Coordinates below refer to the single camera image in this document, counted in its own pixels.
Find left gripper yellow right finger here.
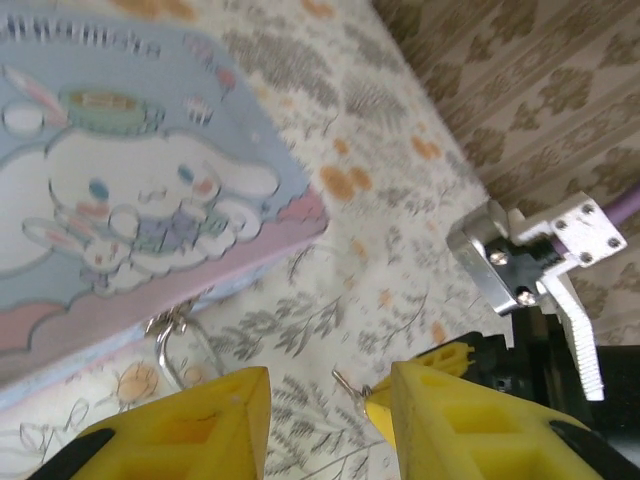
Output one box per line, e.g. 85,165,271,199
390,361,632,480

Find small metal key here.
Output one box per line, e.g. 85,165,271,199
331,368,374,409

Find blue cartoon bunny tin box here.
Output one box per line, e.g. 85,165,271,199
0,0,332,402

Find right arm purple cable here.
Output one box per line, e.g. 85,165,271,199
597,182,640,229

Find small brass padlock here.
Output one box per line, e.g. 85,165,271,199
144,307,226,396

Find floral tablecloth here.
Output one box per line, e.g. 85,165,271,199
0,0,512,480

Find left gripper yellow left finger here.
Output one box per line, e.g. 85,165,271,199
49,365,273,480

